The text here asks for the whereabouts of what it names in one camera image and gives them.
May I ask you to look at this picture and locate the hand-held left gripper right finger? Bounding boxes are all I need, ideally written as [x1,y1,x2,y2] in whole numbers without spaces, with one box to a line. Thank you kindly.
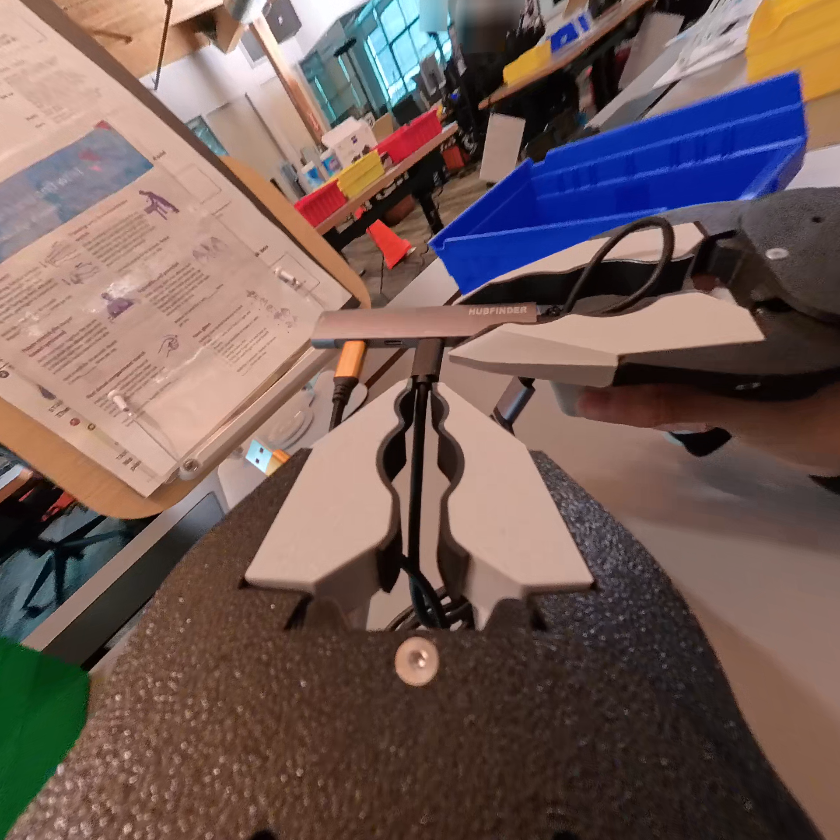
[430,382,595,631]

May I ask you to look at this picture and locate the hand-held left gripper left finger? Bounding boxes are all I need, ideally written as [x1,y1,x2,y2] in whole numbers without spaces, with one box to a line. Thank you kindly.
[244,381,413,630]

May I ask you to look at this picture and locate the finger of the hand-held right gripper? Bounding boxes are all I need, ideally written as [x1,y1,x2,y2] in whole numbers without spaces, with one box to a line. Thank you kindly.
[448,289,767,389]
[459,222,710,309]

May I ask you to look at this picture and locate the black USB hub cable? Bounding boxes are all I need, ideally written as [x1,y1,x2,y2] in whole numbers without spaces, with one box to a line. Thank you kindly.
[541,215,677,322]

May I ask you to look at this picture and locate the orange plug cable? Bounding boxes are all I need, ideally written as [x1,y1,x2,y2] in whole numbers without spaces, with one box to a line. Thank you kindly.
[330,340,369,431]

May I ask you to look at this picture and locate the black USB-C cable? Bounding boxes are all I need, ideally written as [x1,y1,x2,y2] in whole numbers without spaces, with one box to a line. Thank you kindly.
[394,338,476,634]

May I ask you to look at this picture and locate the grey USB hub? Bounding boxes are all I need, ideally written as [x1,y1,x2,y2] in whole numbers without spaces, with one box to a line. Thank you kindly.
[310,304,547,350]

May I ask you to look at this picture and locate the person's right hand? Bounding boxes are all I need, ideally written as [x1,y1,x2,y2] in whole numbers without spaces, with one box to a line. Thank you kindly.
[576,384,840,475]

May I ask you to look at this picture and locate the blue plastic bin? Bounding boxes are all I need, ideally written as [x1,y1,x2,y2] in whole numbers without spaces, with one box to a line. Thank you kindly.
[428,71,809,296]

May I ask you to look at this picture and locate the blue tipped USB plug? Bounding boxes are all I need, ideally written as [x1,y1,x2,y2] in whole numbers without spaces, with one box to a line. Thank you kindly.
[244,438,291,477]

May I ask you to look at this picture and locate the grey USB plug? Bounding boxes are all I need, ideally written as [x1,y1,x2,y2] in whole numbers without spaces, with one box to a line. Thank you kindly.
[492,377,536,429]

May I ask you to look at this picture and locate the silver stand ledge bar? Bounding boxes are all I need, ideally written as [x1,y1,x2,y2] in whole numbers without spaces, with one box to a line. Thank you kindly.
[176,348,330,481]

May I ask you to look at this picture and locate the yellow plastic bin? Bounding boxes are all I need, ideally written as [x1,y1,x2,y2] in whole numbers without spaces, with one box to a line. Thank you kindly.
[336,150,387,198]
[502,41,553,85]
[747,0,840,101]

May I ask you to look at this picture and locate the blue box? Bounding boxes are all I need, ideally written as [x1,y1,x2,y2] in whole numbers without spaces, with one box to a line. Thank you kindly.
[550,14,592,54]

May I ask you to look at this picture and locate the orange traffic cone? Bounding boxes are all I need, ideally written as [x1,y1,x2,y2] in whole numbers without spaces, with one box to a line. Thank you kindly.
[364,218,416,270]

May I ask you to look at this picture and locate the long wooden background table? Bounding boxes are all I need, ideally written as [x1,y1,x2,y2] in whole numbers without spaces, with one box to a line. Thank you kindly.
[314,121,460,252]

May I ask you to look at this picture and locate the red plastic bin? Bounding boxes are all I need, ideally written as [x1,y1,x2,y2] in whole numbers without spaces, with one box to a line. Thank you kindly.
[377,108,445,165]
[293,180,346,228]

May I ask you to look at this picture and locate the black office chair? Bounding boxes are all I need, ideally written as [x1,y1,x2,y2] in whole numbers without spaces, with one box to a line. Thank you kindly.
[18,502,133,613]

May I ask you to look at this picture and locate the wooden document stand board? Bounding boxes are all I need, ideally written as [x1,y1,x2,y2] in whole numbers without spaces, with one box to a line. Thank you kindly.
[0,0,372,521]

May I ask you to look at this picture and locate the white cardboard box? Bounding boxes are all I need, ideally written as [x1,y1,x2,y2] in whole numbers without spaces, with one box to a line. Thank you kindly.
[322,118,379,169]

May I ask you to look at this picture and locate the blue header exercise sheet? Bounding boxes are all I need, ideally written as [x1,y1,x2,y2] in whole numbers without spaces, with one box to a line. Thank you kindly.
[0,121,311,455]

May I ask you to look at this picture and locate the white instruction sheet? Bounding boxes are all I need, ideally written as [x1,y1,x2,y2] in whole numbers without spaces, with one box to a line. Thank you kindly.
[0,0,355,497]

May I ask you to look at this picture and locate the green plastic bin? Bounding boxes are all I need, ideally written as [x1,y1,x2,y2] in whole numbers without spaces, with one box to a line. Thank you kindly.
[0,635,91,819]

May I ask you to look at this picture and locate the hanging cord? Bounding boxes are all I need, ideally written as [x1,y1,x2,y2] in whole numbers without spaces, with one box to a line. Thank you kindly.
[153,0,174,91]

